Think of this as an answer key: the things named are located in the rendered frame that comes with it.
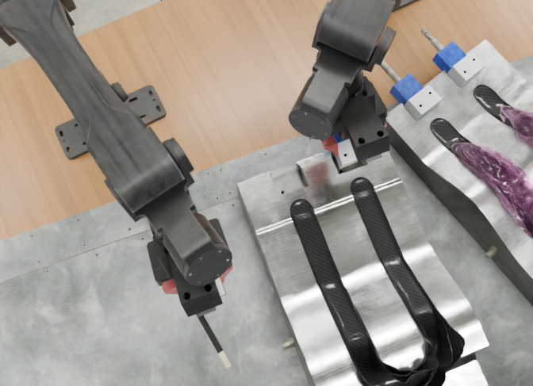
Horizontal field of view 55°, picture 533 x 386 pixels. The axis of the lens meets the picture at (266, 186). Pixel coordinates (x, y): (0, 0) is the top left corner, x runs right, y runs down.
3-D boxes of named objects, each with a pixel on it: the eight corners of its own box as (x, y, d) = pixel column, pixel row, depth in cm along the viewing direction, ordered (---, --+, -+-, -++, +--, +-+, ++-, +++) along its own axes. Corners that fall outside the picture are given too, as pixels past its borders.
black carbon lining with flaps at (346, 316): (283, 207, 86) (286, 193, 77) (370, 175, 88) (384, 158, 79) (366, 416, 78) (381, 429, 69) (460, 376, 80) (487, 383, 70)
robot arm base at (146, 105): (160, 97, 90) (143, 65, 91) (52, 147, 87) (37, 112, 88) (167, 116, 97) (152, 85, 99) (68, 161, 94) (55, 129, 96)
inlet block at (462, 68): (408, 43, 99) (416, 28, 94) (427, 30, 100) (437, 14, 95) (454, 93, 97) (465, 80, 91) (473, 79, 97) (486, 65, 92)
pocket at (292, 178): (268, 177, 89) (269, 171, 85) (297, 167, 89) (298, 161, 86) (278, 201, 88) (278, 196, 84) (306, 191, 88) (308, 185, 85)
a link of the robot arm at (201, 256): (251, 254, 58) (220, 195, 49) (188, 299, 57) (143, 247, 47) (204, 192, 65) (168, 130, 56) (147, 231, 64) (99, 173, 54)
